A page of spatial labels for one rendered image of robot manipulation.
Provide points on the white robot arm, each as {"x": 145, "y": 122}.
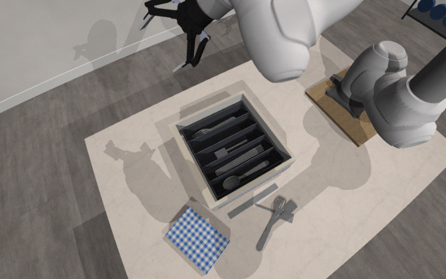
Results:
{"x": 278, "y": 34}

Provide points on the black tray dividers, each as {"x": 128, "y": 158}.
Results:
{"x": 254, "y": 126}

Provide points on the grey fork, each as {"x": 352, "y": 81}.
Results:
{"x": 267, "y": 231}
{"x": 203, "y": 131}

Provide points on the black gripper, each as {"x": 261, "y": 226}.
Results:
{"x": 190, "y": 18}

